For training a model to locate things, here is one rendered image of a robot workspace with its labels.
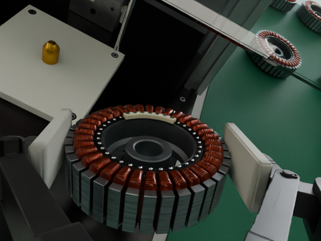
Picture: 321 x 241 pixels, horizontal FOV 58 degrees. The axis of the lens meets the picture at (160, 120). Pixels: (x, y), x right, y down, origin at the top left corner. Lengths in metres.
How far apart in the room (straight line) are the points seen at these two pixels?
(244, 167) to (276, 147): 0.34
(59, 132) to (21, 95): 0.18
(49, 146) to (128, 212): 0.05
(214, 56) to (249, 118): 0.15
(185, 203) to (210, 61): 0.29
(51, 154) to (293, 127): 0.47
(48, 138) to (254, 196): 0.11
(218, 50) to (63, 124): 0.27
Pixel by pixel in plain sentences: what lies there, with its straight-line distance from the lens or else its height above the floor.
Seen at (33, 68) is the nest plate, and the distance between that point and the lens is 0.38.
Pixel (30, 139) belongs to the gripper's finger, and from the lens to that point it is 0.18.
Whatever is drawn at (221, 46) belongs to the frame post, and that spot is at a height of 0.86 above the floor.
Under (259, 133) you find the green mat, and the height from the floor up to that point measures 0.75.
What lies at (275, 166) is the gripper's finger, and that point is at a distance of 0.18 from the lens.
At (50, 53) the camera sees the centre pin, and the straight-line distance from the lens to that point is 0.38.
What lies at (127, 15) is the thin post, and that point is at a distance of 0.40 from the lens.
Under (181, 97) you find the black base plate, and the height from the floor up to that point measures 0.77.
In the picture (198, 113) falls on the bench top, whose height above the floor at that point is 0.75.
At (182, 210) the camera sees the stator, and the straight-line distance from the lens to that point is 0.17.
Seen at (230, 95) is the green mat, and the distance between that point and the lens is 0.53.
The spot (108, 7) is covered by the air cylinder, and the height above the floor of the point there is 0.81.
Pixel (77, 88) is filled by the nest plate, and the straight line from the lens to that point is 0.37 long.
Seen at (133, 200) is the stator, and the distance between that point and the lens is 0.16.
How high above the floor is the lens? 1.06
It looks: 48 degrees down
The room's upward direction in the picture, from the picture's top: 33 degrees clockwise
